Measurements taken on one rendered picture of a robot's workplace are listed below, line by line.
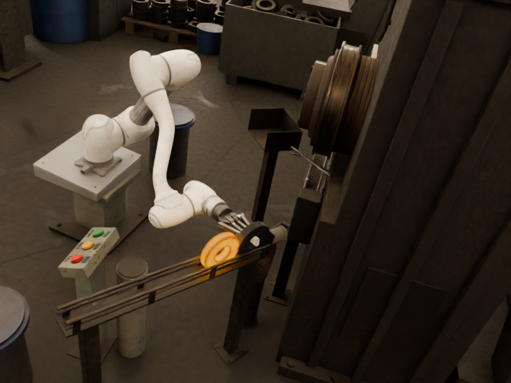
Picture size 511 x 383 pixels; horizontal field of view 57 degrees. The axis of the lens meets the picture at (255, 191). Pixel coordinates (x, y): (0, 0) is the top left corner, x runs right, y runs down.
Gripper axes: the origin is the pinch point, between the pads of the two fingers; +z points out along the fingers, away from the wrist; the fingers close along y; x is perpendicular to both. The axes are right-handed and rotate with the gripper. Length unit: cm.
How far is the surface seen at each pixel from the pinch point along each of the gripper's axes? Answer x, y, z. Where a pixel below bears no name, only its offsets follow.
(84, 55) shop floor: -41, -85, -345
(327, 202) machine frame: 14.9, -24.5, 12.9
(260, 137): -6, -67, -71
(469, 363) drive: -53, -71, 72
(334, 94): 51, -33, -1
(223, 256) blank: -2.1, 14.0, 0.5
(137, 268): -17.1, 34.6, -25.7
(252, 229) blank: 6.3, 2.5, 2.1
